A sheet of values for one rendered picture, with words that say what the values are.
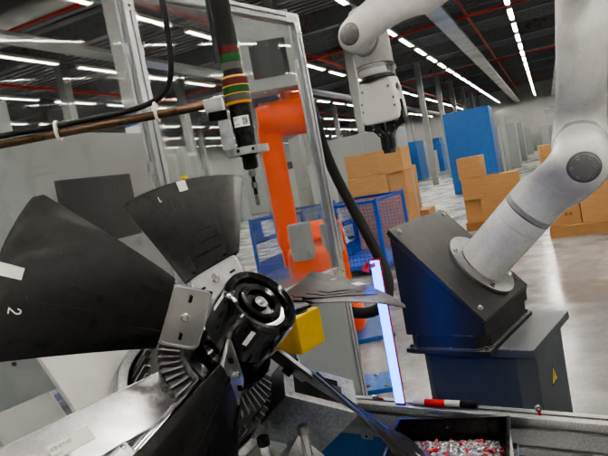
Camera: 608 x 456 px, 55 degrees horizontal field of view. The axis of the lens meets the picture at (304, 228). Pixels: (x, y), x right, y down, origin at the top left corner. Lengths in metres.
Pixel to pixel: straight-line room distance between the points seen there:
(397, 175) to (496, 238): 7.51
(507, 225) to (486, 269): 0.12
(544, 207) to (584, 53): 0.33
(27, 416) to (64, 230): 0.25
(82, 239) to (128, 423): 0.26
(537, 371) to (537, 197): 0.39
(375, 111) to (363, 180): 7.67
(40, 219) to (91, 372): 0.31
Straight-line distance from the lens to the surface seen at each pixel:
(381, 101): 1.37
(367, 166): 9.03
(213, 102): 0.96
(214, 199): 1.08
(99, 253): 0.84
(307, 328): 1.41
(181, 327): 0.88
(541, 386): 1.47
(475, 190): 10.13
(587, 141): 1.31
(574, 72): 1.34
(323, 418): 1.07
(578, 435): 1.24
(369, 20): 1.30
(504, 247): 1.44
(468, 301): 1.36
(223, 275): 0.96
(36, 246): 0.84
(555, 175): 1.33
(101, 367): 1.06
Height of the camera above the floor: 1.39
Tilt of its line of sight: 5 degrees down
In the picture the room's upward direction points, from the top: 11 degrees counter-clockwise
